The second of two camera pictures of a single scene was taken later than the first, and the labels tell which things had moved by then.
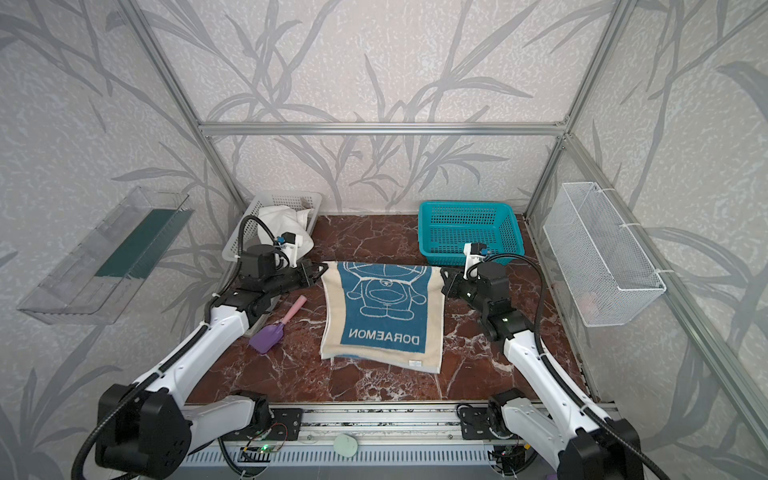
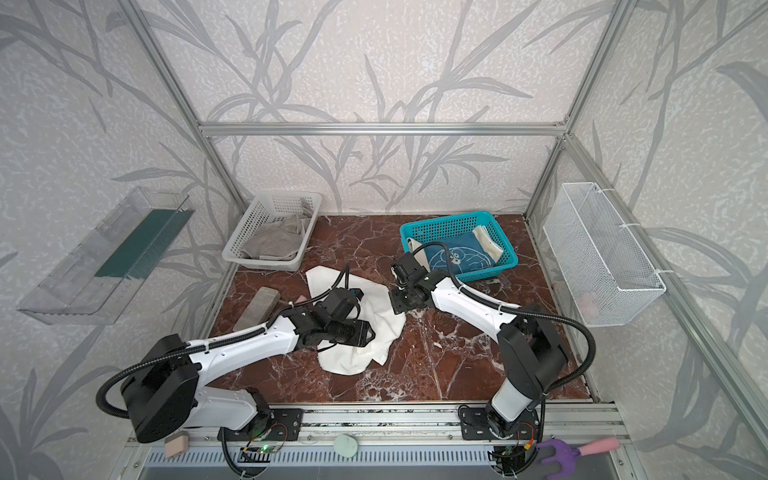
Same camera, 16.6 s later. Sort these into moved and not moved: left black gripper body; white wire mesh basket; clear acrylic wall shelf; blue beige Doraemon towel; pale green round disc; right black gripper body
Moved: right black gripper body; left black gripper body; blue beige Doraemon towel
Not moved: pale green round disc; white wire mesh basket; clear acrylic wall shelf
